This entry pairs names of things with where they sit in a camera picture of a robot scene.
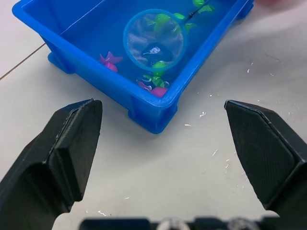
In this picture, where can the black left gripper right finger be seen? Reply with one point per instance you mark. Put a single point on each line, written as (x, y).
(271, 155)

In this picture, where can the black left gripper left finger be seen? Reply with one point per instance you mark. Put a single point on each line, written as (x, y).
(40, 167)

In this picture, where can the pink toy fish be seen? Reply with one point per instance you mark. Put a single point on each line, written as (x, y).
(110, 61)
(158, 91)

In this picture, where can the blue rimmed fish net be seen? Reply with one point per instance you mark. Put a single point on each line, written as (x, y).
(136, 48)

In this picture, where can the blue plastic tub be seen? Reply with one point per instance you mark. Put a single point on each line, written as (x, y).
(96, 79)

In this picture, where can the green toy fish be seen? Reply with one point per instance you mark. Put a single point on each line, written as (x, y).
(159, 65)
(161, 21)
(179, 16)
(205, 9)

